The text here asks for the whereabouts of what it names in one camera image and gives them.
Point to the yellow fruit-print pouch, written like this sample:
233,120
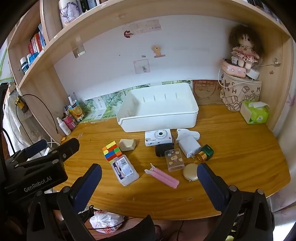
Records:
76,111

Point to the yellow tag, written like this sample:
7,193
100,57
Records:
20,103

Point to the white round device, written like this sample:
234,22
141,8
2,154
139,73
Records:
253,74

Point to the printed canvas bag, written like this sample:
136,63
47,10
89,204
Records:
233,97

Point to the white spray bottle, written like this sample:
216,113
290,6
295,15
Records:
63,126

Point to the white whale-shaped holder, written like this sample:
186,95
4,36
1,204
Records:
185,133

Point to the white carton box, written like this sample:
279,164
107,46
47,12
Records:
99,107

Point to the dark cloth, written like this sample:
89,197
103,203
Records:
136,229

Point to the pink square wall sticker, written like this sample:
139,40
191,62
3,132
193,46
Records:
141,66

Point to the leaf-print board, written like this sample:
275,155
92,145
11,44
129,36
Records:
113,98

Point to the white pen-shaped tube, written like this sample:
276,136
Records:
72,99

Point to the floral printed box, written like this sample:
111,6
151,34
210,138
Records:
68,14

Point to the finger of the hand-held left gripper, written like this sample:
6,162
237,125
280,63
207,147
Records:
69,146
34,148

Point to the red wall sticker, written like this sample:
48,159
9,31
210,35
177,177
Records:
127,33

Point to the white blue-label bottle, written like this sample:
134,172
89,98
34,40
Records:
66,110

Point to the brown printed cardboard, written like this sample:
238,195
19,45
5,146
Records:
205,92

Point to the frizzy-haired plush doll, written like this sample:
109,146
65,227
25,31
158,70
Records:
245,46

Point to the gold round compact mirror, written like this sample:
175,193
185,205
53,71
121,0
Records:
189,172

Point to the white red-print plastic bag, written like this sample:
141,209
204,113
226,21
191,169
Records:
104,221

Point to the pink hair clip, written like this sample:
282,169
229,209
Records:
164,178

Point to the pink strip wall sticker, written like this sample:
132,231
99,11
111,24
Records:
149,26

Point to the beige stone-shaped block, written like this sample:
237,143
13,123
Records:
127,144

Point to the blue white-cap bottle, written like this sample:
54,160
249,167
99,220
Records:
32,59
24,66

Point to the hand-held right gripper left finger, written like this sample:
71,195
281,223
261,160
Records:
87,185

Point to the pink oval case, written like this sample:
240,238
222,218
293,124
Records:
233,69

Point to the pink printed can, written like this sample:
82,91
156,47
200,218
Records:
70,122

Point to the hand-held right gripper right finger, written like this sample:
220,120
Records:
210,187

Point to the green bottle with gold cap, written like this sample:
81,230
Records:
208,151

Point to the black power adapter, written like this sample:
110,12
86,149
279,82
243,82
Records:
161,149

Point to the small side-panel hook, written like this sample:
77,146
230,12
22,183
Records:
275,62

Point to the clear cheese-print case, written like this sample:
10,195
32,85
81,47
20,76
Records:
174,164

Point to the white power adapter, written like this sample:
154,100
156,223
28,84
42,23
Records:
188,146

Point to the clear labelled plastic box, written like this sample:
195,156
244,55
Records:
124,171

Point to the white plastic storage bin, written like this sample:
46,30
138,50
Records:
161,120

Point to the row of dark books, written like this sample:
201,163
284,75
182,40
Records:
90,3

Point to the white compact camera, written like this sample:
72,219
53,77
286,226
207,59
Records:
150,139

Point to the multicoloured puzzle cube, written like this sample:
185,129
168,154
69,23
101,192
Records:
112,150

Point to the yellow bear wall clip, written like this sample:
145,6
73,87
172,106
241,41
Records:
158,50

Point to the green tissue pack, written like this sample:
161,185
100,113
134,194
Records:
254,114

